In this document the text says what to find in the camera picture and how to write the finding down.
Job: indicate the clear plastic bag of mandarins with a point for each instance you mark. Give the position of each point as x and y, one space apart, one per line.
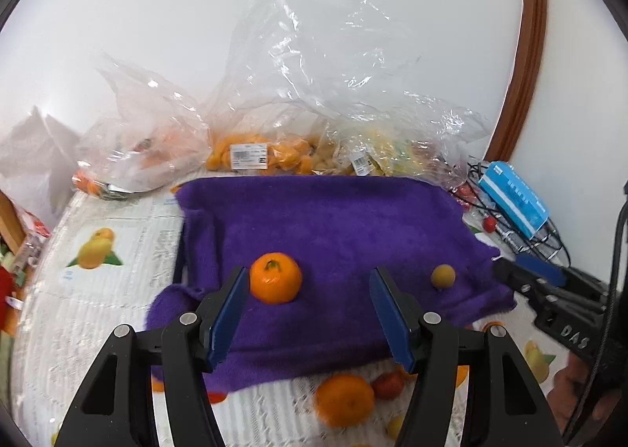
142 147

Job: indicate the clear plastic bag of kumquats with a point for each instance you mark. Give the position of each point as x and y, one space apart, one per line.
294 83

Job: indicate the small yellow fruit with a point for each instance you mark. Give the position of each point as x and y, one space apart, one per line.
395 427
443 276

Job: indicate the brown wooden door frame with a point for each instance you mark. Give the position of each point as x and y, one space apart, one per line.
527 59

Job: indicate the white plastic bag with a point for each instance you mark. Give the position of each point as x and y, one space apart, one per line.
34 152

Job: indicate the red paper bag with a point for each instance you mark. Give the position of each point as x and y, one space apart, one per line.
6 299

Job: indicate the orange mandarin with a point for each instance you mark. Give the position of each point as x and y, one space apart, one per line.
343 400
274 280

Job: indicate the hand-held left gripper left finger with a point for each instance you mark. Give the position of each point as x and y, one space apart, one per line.
228 319

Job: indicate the bag of cherry tomatoes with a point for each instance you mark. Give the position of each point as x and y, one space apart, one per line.
462 190

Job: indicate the purple towel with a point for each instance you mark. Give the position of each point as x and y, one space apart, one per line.
319 221

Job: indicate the blue tissue box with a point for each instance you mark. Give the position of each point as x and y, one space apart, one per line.
515 199

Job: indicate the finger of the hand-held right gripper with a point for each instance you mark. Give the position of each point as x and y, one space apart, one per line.
539 268
515 277

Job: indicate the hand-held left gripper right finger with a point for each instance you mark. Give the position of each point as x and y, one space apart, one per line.
392 319

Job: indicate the clear bag of yellow fruit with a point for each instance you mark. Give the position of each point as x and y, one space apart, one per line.
387 147

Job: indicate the red cherry tomato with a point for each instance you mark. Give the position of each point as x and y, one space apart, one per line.
488 223

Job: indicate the person's right hand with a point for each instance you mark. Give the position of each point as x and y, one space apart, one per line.
571 388

